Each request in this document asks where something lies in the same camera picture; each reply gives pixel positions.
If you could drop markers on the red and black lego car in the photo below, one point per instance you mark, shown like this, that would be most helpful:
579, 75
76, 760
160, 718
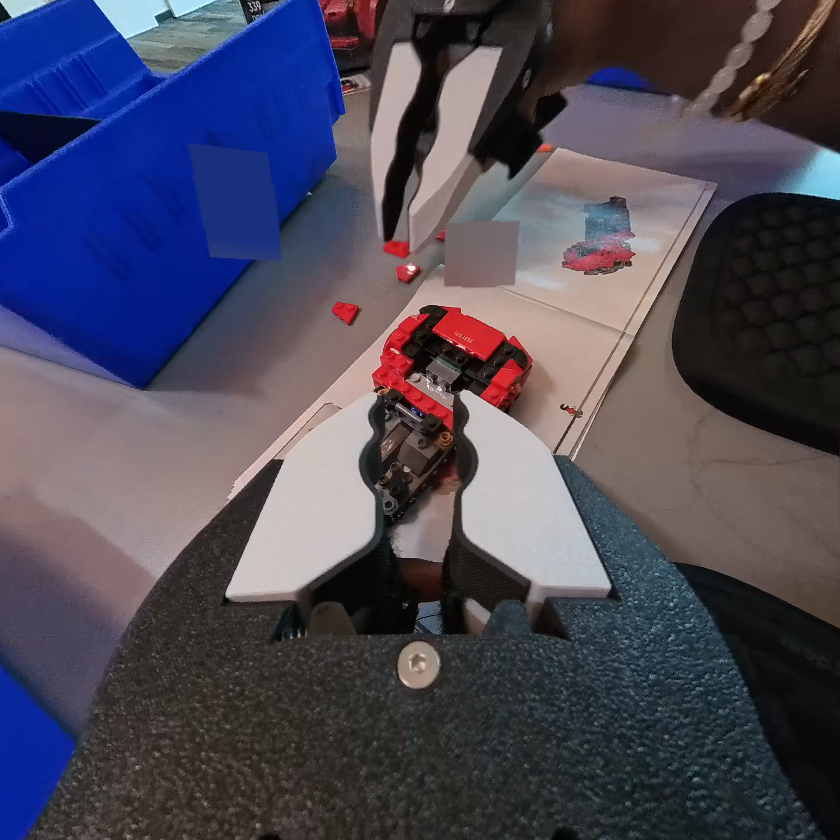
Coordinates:
460, 348

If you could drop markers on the person's right hand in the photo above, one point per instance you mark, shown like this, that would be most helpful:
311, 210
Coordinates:
630, 33

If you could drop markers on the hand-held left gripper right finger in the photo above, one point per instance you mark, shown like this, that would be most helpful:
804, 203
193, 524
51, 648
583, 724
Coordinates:
532, 525

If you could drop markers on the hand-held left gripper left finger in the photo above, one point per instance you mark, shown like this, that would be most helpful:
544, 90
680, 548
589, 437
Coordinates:
302, 532

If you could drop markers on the black quilted pad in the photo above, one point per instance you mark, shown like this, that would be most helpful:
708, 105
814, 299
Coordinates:
768, 315
788, 709

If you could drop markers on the lego instruction booklet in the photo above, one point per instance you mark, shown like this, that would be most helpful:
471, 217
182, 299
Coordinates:
591, 302

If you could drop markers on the person's left hand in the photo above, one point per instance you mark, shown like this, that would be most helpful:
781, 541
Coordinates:
420, 575

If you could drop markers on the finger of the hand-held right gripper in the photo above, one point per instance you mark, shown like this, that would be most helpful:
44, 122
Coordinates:
391, 131
466, 118

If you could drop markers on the lego box red car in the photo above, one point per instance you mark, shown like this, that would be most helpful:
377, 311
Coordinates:
348, 20

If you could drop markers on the blue plastic bin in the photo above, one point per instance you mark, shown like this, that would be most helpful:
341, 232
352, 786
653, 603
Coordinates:
26, 761
118, 250
617, 79

